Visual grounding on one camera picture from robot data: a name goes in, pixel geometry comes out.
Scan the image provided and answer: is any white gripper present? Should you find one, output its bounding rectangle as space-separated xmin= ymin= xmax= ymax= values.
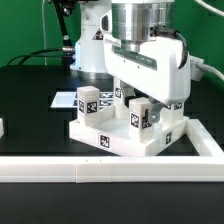
xmin=103 ymin=33 xmax=192 ymax=125

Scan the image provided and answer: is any white square tabletop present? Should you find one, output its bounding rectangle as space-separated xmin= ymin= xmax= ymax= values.
xmin=69 ymin=106 xmax=188 ymax=157

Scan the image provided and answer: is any white L-shaped fence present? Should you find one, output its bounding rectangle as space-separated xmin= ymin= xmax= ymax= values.
xmin=0 ymin=119 xmax=224 ymax=183

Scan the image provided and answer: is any white part at left edge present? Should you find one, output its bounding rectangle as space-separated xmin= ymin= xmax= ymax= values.
xmin=0 ymin=118 xmax=4 ymax=139

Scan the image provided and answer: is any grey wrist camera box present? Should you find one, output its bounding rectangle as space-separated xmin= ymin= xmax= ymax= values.
xmin=190 ymin=55 xmax=204 ymax=81

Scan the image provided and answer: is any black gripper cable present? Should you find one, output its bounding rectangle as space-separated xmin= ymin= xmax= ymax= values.
xmin=151 ymin=24 xmax=190 ymax=70

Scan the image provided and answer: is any white marker base plate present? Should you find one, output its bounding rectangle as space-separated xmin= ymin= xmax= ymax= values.
xmin=51 ymin=92 xmax=113 ymax=108

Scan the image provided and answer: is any black cable bundle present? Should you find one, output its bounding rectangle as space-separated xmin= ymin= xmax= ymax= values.
xmin=7 ymin=46 xmax=76 ymax=66

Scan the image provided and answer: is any white thin cable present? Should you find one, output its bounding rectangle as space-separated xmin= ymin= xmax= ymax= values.
xmin=41 ymin=0 xmax=48 ymax=66

